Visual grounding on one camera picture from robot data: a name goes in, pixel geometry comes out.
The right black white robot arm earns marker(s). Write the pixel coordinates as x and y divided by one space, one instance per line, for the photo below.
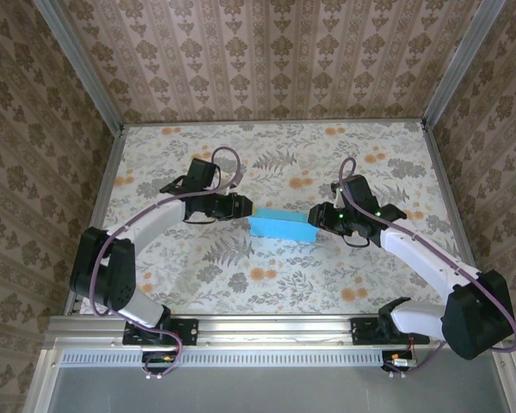
477 318

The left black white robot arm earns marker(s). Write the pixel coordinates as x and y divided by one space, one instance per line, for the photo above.
107 271

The floral table cover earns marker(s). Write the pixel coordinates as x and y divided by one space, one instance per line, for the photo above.
327 292

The right connector board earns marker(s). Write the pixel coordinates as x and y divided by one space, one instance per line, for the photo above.
400 361

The connector board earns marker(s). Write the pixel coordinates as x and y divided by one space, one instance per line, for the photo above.
400 361
159 359

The left connector board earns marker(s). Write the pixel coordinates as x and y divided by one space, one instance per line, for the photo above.
159 359

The grey metal panel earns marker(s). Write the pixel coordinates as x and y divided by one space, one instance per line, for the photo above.
275 391

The right black wrist camera box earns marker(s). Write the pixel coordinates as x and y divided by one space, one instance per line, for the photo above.
359 191

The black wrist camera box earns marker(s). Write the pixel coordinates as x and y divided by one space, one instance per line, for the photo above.
359 191
202 174

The left black wrist camera box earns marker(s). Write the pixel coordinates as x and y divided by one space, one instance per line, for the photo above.
202 174

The rear table edge rail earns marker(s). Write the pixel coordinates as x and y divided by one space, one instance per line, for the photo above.
275 121

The right table side rail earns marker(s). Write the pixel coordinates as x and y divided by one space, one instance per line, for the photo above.
442 172

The table side rail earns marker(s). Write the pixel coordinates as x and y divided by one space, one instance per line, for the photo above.
108 172
442 172

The left table side rail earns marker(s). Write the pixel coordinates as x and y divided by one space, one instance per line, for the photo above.
108 172

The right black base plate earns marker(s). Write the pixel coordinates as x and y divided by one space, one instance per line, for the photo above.
361 333

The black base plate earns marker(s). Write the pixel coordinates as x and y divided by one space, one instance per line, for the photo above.
361 333
189 331

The aluminium mounting rail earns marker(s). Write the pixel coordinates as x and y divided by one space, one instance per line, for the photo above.
275 329

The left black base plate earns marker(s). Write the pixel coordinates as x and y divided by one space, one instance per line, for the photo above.
189 331

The left aluminium frame post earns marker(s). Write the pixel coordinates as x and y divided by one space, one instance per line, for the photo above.
84 71

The aluminium frame post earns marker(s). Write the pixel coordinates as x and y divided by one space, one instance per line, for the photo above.
461 64
84 71

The right aluminium frame post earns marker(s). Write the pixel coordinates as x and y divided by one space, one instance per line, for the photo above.
461 64

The right lower frame bar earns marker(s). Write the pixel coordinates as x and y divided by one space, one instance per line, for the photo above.
509 387

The frame bar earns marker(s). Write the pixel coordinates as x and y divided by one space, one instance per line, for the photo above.
509 387
43 383

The left lower frame bar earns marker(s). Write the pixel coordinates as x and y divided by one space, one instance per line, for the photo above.
43 383

